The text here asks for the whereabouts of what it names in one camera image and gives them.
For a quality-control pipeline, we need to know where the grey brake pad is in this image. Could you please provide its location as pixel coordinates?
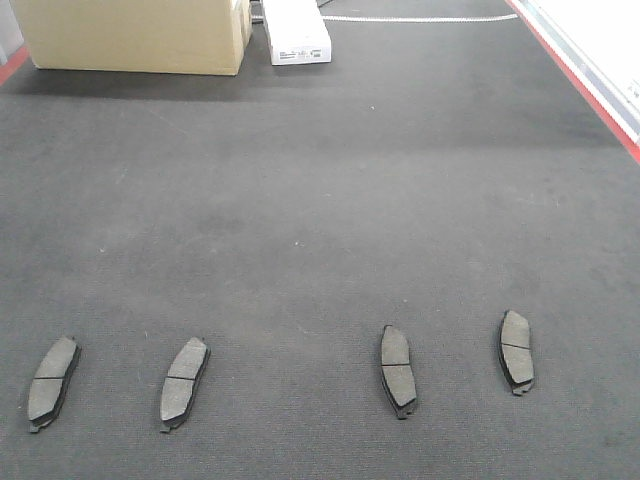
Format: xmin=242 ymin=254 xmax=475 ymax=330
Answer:
xmin=499 ymin=310 xmax=535 ymax=396
xmin=27 ymin=336 xmax=81 ymax=433
xmin=380 ymin=325 xmax=417 ymax=420
xmin=159 ymin=337 xmax=211 ymax=433

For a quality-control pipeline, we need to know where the white long carton box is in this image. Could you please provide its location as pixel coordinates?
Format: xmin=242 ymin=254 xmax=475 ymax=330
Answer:
xmin=261 ymin=0 xmax=332 ymax=66

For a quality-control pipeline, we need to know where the large cardboard box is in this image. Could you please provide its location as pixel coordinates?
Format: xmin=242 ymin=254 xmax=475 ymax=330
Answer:
xmin=11 ymin=0 xmax=252 ymax=76

